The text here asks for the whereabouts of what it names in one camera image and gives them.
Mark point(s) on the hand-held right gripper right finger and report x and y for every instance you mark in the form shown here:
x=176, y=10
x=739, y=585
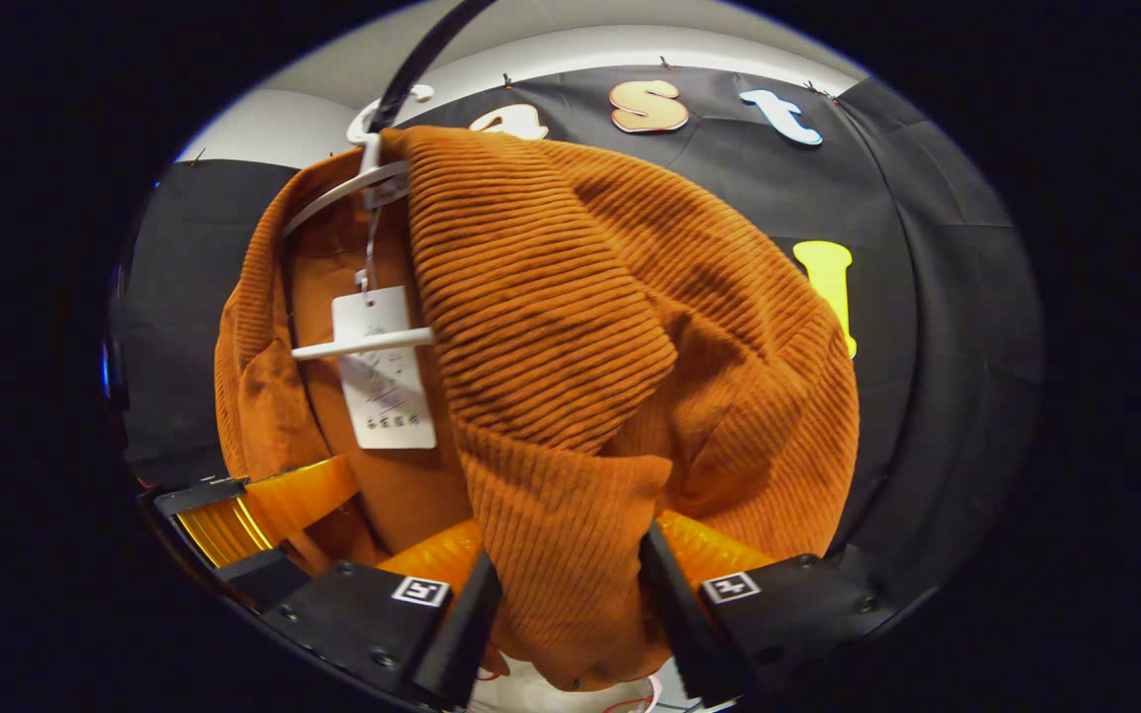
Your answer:
x=684, y=624

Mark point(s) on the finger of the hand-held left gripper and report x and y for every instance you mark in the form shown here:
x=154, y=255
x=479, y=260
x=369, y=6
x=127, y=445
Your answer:
x=273, y=500

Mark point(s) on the white paper garment tag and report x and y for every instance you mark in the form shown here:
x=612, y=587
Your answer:
x=387, y=396

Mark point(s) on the black clothes rack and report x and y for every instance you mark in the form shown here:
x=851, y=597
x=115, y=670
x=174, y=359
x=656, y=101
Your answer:
x=422, y=59

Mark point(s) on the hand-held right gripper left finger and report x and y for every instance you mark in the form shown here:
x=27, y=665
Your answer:
x=457, y=644

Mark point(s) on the white plastic hanger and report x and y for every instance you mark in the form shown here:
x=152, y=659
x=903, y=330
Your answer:
x=363, y=344

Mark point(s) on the white laundry hamper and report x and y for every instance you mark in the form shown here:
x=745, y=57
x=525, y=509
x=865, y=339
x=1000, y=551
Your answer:
x=531, y=695

